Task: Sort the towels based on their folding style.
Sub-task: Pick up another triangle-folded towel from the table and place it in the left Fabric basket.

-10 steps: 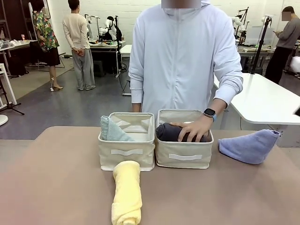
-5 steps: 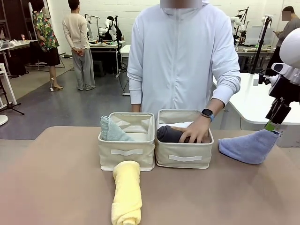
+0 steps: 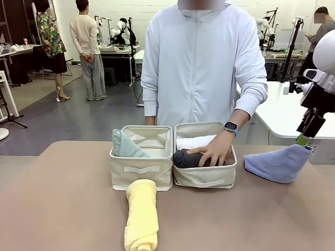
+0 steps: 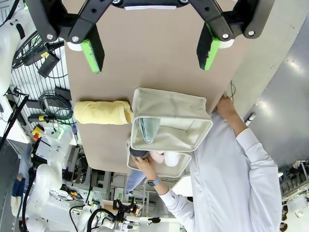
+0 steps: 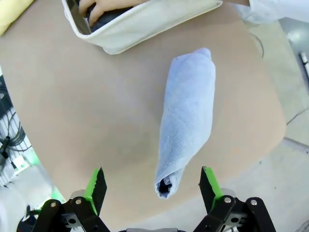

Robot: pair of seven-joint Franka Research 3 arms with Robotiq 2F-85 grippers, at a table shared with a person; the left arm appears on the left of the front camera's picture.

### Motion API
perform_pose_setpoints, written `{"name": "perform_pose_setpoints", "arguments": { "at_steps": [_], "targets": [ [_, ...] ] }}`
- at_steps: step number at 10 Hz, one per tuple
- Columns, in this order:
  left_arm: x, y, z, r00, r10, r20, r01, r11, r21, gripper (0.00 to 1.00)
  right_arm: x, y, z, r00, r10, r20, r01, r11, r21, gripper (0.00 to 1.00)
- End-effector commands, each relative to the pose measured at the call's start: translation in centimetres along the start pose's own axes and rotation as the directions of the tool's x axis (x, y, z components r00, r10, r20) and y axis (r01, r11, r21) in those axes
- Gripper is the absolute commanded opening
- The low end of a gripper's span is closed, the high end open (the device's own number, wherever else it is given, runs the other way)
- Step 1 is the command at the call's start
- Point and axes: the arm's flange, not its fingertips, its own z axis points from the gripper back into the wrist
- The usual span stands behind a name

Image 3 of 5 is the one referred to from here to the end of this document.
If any beige fabric storage bin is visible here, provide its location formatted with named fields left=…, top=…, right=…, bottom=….
left=109, top=124, right=174, bottom=191
left=172, top=122, right=238, bottom=189

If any yellow rolled towel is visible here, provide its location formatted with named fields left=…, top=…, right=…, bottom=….
left=124, top=179, right=160, bottom=251

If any white rolled towel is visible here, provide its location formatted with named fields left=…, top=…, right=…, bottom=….
left=175, top=134, right=218, bottom=152

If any silver smartwatch blue band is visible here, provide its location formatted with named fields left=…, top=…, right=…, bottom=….
left=223, top=121, right=239, bottom=137

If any black tall tripod stand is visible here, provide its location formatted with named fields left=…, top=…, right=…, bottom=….
left=280, top=17, right=305, bottom=82

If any person in floral shirt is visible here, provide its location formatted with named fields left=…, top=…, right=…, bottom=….
left=35, top=0, right=71, bottom=102

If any person in white jacket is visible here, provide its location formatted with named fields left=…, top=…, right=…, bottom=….
left=140, top=0, right=269, bottom=131

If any person's left forearm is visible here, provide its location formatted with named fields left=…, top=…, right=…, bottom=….
left=225, top=83, right=269, bottom=131

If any person in grey shirt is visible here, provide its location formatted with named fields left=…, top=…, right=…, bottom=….
left=305, top=6, right=330, bottom=53

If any person's left hand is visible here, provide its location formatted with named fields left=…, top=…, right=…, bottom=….
left=187, top=132, right=238, bottom=167

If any white black background robot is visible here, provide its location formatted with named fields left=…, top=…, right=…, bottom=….
left=109, top=17, right=137, bottom=45

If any black low tripod stand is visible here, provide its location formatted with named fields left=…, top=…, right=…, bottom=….
left=0, top=90, right=28, bottom=129

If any person's right forearm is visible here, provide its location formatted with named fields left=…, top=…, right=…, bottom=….
left=142, top=99, right=159, bottom=126

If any dark grey towel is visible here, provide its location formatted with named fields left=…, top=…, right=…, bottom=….
left=172, top=148, right=226, bottom=168

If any lavender blue towel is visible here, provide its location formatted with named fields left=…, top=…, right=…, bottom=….
left=243, top=144, right=314, bottom=184

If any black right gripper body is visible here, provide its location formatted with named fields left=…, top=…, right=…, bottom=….
left=296, top=108, right=327, bottom=138

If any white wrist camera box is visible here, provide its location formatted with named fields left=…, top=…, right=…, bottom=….
left=283, top=81, right=304, bottom=96

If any black stool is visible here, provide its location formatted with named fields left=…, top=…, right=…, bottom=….
left=104, top=67, right=118, bottom=86

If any teal folded towel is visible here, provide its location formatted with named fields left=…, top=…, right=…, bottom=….
left=111, top=128, right=151, bottom=158

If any person in cream sweater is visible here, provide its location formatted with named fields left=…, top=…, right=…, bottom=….
left=69, top=0, right=107, bottom=101

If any background grey work table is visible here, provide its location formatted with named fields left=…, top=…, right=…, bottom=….
left=263, top=50, right=312, bottom=81

